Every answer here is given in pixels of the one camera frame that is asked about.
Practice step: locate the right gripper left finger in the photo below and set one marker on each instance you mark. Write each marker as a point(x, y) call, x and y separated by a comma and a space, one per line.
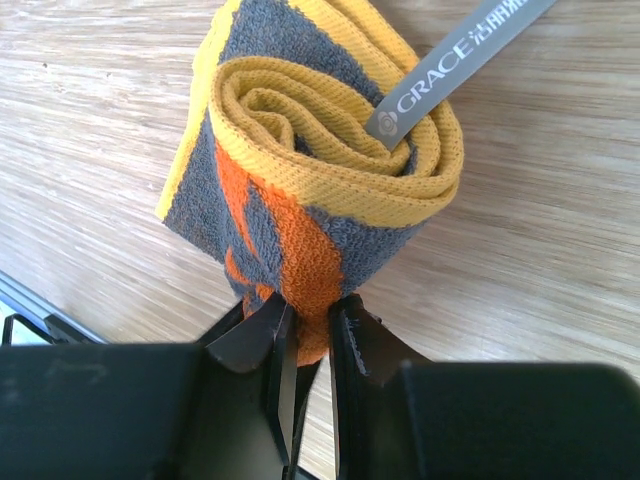
point(218, 408)

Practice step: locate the aluminium frame rail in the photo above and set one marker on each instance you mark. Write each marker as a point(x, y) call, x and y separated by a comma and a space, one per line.
point(40, 316)

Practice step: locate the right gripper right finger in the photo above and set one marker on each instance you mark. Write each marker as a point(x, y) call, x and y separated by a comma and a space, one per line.
point(399, 415)

